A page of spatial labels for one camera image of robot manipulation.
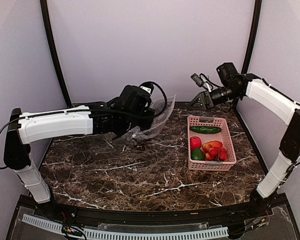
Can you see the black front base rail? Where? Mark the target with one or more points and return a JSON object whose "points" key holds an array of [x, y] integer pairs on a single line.
{"points": [[278, 215]]}

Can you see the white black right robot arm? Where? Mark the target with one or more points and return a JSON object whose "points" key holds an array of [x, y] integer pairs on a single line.
{"points": [[237, 86]]}

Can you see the clear zip top bag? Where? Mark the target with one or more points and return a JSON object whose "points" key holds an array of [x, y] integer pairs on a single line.
{"points": [[137, 135]]}

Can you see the black right frame post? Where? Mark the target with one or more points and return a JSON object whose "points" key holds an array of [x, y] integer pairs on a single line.
{"points": [[252, 36]]}

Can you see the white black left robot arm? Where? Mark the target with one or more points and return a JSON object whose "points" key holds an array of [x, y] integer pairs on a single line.
{"points": [[26, 128]]}

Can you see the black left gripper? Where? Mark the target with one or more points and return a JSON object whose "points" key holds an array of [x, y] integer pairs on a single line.
{"points": [[148, 122]]}

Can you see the pink perforated plastic basket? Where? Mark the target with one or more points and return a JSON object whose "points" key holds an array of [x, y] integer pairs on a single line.
{"points": [[210, 147]]}

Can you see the orange yellow mango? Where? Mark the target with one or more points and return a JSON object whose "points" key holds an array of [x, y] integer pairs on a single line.
{"points": [[213, 144]]}

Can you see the white slotted cable duct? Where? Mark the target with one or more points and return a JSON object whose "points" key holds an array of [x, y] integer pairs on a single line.
{"points": [[107, 231]]}

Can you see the black frame post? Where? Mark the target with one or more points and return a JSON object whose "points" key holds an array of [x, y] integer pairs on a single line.
{"points": [[53, 51], [252, 36]]}

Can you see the black left frame post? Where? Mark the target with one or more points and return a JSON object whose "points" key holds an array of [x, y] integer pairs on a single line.
{"points": [[53, 51]]}

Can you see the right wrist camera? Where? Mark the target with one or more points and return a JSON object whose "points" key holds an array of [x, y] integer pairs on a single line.
{"points": [[201, 82]]}

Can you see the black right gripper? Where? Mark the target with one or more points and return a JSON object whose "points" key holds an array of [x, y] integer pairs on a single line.
{"points": [[206, 100]]}

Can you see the green cucumber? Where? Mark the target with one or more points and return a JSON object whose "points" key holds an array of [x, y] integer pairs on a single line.
{"points": [[206, 130]]}

